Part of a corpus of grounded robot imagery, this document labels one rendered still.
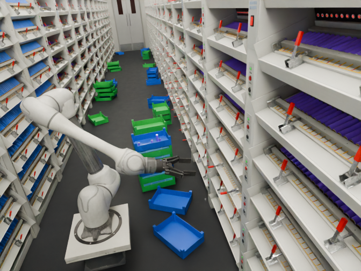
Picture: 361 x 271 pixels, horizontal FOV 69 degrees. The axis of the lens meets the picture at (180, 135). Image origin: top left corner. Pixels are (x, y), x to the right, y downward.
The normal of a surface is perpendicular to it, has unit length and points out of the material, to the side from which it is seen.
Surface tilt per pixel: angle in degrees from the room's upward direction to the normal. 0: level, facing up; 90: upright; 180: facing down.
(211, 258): 0
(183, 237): 0
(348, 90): 20
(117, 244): 1
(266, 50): 90
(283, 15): 90
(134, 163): 63
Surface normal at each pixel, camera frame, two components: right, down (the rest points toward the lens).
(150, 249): -0.07, -0.89
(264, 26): 0.15, 0.43
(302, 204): -0.41, -0.79
